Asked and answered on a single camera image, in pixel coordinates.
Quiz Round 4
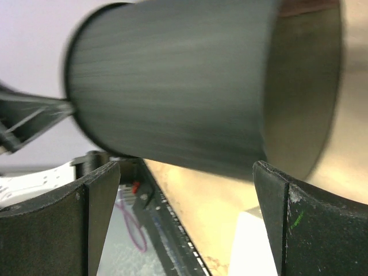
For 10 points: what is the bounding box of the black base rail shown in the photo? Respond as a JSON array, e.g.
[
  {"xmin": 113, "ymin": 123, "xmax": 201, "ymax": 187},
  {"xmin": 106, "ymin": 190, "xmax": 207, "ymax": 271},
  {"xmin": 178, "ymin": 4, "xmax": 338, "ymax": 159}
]
[{"xmin": 119, "ymin": 158, "xmax": 211, "ymax": 275}]

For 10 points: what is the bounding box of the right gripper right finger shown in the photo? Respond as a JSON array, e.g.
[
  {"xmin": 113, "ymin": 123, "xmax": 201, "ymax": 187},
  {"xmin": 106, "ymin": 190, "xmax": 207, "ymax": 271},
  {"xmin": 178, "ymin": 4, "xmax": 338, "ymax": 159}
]
[{"xmin": 253, "ymin": 161, "xmax": 367, "ymax": 276}]

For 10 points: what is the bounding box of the large black bucket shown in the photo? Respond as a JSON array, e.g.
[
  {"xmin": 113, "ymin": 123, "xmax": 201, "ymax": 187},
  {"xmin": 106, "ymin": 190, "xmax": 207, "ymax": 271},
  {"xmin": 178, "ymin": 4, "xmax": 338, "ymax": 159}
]
[{"xmin": 64, "ymin": 1, "xmax": 342, "ymax": 179}]

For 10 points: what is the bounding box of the white plastic basket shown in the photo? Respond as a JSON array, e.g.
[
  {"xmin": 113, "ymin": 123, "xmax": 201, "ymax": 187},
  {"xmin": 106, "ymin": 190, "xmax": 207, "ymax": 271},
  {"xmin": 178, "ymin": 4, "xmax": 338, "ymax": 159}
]
[{"xmin": 228, "ymin": 206, "xmax": 277, "ymax": 276}]

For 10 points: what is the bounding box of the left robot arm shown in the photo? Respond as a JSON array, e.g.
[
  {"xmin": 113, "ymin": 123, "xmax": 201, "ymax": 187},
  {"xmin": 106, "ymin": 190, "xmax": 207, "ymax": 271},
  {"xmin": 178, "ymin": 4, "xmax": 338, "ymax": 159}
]
[{"xmin": 1, "ymin": 85, "xmax": 109, "ymax": 210}]

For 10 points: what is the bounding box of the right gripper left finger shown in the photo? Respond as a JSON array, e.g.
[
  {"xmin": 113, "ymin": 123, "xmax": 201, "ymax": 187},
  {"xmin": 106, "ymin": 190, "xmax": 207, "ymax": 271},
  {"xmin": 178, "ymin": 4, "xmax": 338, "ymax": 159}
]
[{"xmin": 1, "ymin": 162, "xmax": 120, "ymax": 275}]

